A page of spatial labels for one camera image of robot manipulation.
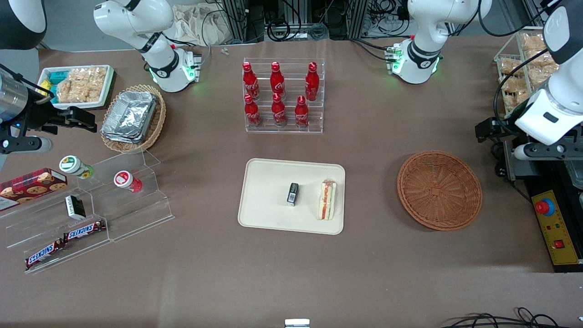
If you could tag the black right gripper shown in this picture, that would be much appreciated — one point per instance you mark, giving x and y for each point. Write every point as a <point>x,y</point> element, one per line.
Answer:
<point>37,115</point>

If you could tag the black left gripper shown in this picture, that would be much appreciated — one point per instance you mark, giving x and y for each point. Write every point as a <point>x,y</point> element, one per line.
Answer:
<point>500,128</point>

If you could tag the triangular sandwich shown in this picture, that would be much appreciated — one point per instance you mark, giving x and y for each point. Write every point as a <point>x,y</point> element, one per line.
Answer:
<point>327,200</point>

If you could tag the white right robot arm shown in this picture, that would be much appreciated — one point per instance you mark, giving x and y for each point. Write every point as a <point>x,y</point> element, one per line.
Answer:
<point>136,23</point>

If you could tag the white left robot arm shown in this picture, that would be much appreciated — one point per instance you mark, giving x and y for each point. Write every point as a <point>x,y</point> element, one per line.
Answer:
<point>423,27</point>

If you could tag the white rectangular snack tray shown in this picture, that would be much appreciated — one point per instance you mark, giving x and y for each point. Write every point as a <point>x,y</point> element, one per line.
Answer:
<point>109,84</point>

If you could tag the light wicker basket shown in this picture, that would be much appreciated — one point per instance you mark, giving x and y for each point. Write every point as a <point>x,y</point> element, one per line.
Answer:
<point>157,123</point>

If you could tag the brown wicker basket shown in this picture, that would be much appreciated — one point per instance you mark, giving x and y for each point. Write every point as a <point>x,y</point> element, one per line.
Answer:
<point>439,191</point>

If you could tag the metal tray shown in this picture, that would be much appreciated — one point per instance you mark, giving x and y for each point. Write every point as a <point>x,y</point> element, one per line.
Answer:
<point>575,175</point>

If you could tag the beige plastic tray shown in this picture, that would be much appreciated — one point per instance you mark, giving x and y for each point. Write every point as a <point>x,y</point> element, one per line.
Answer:
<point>268,196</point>

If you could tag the bagged bread roll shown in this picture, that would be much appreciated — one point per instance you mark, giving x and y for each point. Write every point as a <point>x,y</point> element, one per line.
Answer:
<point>513,84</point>
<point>534,43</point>
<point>510,67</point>
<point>515,102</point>

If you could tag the bag of rice crackers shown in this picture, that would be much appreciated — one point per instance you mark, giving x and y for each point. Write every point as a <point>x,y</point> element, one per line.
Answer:
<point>82,84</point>

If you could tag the stacked aluminium foil trays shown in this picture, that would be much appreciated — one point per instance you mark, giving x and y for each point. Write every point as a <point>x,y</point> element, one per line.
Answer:
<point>130,116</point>

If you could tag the green-lidded drink bottle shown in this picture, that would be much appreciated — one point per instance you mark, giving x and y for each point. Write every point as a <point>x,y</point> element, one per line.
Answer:
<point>73,166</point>

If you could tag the teal snack packet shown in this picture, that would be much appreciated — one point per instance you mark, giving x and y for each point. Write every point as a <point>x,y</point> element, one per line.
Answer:
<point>58,77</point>

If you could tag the yellow snack packet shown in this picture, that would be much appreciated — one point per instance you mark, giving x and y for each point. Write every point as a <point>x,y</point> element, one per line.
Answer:
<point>45,87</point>

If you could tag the red-lidded drink bottle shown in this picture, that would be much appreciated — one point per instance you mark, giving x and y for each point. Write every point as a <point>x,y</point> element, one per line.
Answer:
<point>125,180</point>

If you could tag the red cookie box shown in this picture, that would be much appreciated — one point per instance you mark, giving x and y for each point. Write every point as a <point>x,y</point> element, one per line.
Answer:
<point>32,187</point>

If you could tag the small black and white box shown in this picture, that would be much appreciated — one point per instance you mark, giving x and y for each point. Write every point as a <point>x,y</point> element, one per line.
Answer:
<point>75,207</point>

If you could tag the clear acrylic stepped stand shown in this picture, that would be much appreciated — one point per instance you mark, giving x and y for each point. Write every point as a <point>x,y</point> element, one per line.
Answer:
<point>136,214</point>

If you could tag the Snickers chocolate bar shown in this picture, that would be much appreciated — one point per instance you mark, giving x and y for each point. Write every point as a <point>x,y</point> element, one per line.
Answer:
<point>44,253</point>
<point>84,230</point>

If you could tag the yellow emergency stop box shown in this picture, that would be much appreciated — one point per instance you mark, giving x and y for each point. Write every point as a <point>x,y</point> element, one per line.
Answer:
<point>558,228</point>

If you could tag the white cloth bag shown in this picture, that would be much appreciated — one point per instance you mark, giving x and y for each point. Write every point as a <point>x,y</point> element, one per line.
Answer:
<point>200,25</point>

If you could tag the red cola bottle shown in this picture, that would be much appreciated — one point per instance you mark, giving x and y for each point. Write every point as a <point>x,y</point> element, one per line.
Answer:
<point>301,115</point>
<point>278,113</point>
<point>250,82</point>
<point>252,114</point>
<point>277,82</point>
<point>312,83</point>

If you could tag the clear acrylic bottle rack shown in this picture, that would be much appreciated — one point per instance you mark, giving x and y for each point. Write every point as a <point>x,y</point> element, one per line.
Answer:
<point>314,118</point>

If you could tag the white device at table edge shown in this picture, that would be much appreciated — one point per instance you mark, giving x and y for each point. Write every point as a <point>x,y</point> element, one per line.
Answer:
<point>297,323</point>

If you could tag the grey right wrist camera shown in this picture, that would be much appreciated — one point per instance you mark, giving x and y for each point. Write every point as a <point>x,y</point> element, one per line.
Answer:
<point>27,145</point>

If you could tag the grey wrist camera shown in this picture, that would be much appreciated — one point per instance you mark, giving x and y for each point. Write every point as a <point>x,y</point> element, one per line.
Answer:
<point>27,145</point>
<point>546,150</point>

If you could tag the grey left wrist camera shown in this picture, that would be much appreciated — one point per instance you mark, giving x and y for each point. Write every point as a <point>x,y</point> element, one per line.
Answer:
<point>546,150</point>

